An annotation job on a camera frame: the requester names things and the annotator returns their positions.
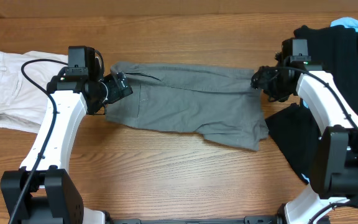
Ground black polo shirt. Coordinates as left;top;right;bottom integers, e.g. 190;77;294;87
264;24;358;206

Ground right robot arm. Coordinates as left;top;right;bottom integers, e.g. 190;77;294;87
244;38;358;224

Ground right black cable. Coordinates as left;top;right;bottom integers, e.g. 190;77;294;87
259;65;358;169

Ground black cable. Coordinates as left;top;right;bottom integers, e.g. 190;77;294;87
259;65;358;169
7;58;70;224

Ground folded beige shorts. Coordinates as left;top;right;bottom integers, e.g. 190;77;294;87
0;51;68;133

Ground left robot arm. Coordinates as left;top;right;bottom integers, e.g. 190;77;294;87
0;46;133;224

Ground grey shorts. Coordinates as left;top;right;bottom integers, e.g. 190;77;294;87
106;62;269;151

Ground light blue garment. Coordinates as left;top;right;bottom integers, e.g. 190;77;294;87
299;17;358;184

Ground left black cable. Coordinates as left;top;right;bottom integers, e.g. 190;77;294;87
7;58;70;224

